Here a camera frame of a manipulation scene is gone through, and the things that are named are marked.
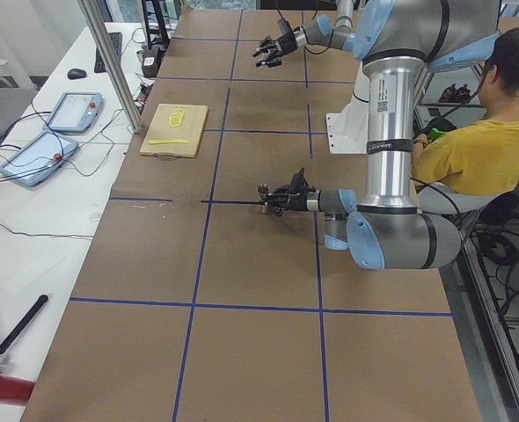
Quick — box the teach pendant tablet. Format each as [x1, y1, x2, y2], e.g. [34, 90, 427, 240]
[44, 91, 103, 135]
[0, 130, 79, 187]

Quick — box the yellow plastic knife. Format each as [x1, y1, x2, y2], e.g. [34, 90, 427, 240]
[148, 138, 190, 145]

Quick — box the black computer mouse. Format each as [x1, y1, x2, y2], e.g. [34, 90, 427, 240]
[67, 68, 87, 80]

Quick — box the wooden cutting board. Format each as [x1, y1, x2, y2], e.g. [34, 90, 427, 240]
[140, 104, 208, 158]

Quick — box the red cylinder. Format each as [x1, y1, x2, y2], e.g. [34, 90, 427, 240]
[0, 374, 35, 406]

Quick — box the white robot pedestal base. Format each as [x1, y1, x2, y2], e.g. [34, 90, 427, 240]
[326, 67, 369, 155]

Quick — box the black keyboard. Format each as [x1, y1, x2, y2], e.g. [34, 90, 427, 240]
[93, 31, 124, 74]

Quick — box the aluminium frame post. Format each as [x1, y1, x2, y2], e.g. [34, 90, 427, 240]
[77, 0, 143, 134]

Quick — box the black box with label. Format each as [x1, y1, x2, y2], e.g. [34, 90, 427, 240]
[142, 46, 164, 78]

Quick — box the person in yellow shirt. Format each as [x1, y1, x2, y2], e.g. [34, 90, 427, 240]
[411, 27, 519, 196]

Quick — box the upper teach pendant tablet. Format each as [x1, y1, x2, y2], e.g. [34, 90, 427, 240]
[44, 91, 103, 135]

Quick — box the steel jigger cup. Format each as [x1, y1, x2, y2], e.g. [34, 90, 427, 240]
[257, 184, 271, 215]

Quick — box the green plastic tool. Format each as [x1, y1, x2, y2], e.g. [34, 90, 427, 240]
[427, 127, 446, 142]

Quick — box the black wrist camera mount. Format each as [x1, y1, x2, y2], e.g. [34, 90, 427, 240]
[277, 18, 293, 34]

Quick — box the lower teach pendant tablet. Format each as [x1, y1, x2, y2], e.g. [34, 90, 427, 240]
[0, 130, 79, 187]

